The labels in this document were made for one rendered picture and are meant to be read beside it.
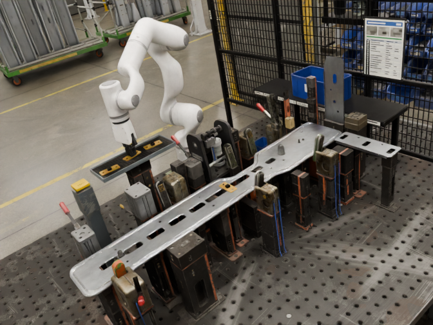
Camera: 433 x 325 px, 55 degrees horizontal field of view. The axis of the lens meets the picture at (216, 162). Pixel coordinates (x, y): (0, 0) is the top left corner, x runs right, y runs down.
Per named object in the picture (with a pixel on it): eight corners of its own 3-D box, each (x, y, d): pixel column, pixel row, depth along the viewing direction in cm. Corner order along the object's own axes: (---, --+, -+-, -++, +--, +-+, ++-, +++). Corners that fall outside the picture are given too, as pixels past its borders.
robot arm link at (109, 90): (133, 108, 172) (116, 108, 176) (125, 78, 165) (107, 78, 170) (121, 117, 166) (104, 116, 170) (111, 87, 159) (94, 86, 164)
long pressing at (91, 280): (91, 305, 135) (89, 302, 134) (65, 271, 151) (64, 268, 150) (345, 133, 202) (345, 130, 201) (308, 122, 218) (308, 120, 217)
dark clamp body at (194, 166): (206, 238, 198) (190, 171, 178) (189, 226, 207) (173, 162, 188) (223, 226, 203) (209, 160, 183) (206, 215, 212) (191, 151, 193)
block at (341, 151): (345, 207, 199) (345, 158, 185) (327, 199, 207) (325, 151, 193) (357, 198, 204) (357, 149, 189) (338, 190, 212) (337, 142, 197)
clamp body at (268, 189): (277, 262, 176) (269, 197, 159) (256, 249, 185) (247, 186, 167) (291, 250, 181) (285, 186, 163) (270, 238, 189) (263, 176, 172)
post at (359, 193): (359, 198, 203) (360, 147, 188) (340, 191, 211) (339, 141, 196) (366, 192, 206) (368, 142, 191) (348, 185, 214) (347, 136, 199)
